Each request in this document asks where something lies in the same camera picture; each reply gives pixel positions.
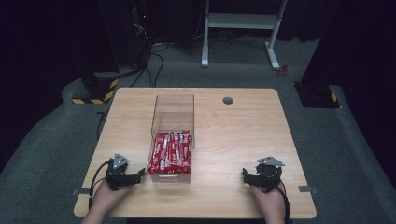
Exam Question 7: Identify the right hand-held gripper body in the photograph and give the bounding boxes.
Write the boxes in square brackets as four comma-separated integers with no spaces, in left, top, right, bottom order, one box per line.
[255,156,286,192]

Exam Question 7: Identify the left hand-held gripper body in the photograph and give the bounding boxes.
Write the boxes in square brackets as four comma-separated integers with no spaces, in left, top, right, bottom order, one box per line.
[105,153,131,191]

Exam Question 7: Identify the person's left hand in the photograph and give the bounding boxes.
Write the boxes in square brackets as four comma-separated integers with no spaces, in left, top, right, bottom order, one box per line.
[91,181,133,219]

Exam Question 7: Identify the person's right hand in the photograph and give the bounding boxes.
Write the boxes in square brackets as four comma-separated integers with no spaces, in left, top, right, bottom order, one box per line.
[249,182,286,219]

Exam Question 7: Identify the gray tape strip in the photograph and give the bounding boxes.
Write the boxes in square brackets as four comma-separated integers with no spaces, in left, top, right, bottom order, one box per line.
[298,185,319,194]
[72,187,92,196]

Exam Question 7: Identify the pile of red snack packets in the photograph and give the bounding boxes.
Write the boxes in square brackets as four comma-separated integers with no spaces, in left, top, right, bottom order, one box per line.
[148,130,192,175]

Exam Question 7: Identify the clear plastic box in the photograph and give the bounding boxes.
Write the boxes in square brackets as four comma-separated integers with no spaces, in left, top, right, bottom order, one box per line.
[147,93,196,184]

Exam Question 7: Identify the black stand with striped base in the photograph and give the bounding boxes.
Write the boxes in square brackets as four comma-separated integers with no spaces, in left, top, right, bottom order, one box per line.
[71,0,120,105]

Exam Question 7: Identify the black stand base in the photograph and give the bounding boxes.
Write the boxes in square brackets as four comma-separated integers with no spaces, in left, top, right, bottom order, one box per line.
[293,81,341,109]

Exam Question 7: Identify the dark equipment rack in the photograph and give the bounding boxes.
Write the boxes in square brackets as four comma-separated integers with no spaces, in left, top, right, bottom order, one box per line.
[129,0,155,68]

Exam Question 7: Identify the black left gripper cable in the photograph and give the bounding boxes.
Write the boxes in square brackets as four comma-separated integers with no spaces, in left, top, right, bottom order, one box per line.
[88,159,112,210]

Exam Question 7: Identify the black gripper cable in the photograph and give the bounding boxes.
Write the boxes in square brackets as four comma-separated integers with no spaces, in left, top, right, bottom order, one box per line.
[88,159,112,210]
[278,179,291,224]

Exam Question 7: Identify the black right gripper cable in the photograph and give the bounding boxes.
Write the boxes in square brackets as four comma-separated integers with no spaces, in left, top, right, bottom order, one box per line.
[278,179,291,224]

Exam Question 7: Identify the black floor cables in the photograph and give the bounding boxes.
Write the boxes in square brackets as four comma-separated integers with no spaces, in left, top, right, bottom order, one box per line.
[129,29,234,89]

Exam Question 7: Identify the white metal desk frame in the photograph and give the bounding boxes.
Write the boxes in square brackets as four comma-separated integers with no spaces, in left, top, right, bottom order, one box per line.
[201,0,288,71]

